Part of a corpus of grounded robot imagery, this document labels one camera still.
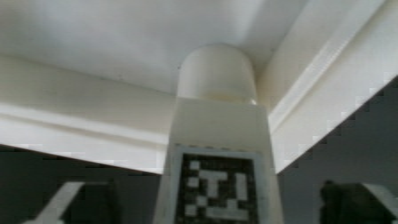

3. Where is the white square tabletop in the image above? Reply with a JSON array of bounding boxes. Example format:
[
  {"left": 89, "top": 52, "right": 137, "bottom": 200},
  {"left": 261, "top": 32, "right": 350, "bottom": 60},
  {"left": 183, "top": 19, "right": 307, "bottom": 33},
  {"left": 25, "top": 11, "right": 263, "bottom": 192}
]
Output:
[{"left": 0, "top": 0, "right": 398, "bottom": 172}]

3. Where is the white table leg with tag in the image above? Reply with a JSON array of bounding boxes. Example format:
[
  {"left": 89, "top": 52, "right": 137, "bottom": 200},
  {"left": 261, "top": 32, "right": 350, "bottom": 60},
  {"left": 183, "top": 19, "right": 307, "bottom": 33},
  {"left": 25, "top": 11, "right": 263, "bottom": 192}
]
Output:
[{"left": 153, "top": 44, "right": 284, "bottom": 224}]

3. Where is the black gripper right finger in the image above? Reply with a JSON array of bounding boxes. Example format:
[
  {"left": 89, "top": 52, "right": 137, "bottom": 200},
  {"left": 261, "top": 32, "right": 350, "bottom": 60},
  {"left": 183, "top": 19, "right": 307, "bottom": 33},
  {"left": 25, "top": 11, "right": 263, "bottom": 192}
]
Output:
[{"left": 320, "top": 180, "right": 396, "bottom": 224}]

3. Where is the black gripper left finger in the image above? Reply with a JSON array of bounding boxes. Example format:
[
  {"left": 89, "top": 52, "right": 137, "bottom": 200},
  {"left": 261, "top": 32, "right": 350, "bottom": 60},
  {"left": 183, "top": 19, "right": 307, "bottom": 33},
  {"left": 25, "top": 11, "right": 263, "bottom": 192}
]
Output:
[{"left": 23, "top": 181, "right": 121, "bottom": 224}]

